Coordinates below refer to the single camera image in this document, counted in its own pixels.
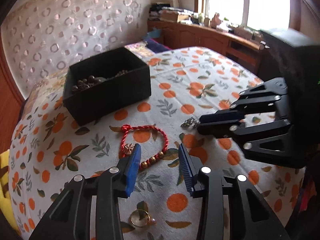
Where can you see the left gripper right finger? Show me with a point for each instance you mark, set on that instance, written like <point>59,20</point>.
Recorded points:
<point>250,216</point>

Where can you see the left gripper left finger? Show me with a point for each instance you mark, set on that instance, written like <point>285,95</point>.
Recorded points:
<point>68,217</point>

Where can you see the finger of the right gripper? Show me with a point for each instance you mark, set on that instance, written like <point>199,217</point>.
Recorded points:
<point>271,96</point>
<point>271,143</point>

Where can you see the black jewelry box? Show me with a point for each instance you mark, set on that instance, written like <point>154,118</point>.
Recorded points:
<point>127,82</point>

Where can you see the wooden side cabinet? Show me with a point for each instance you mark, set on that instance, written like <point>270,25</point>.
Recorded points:
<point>179,35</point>

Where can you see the window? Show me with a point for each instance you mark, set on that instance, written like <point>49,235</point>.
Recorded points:
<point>254,14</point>

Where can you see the yellow plush toy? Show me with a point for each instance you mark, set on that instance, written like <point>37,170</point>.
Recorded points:
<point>6,206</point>

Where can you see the orange print bed sheet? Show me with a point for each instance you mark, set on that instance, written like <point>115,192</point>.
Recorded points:
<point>49,148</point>

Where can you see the pink figurine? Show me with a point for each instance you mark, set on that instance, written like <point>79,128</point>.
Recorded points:
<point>216,21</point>

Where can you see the dark blue blanket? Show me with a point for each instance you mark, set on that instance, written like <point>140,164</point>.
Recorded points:
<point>155,46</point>

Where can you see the cardboard box on cabinet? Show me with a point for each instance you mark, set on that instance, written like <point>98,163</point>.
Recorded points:
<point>173,17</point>

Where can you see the wooden headboard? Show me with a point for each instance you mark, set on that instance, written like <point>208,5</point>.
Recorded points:
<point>11,103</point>

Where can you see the circle pattern sheer curtain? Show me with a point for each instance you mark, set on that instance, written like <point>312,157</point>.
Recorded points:
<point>45,36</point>

